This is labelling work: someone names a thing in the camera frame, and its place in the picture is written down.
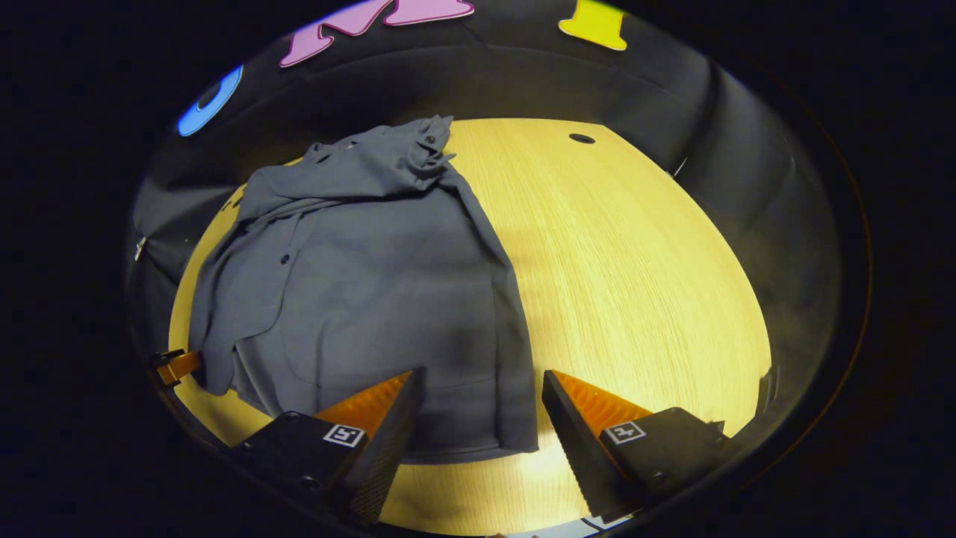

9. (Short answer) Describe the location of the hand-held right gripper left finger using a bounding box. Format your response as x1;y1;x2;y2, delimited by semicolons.
228;368;426;524

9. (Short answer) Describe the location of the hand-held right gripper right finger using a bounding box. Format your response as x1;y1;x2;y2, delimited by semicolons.
541;370;740;524

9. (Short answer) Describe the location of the gray button-up shirt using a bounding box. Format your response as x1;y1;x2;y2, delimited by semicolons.
188;114;540;464

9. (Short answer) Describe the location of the black backdrop cloth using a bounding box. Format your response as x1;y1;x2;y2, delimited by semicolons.
125;0;845;449

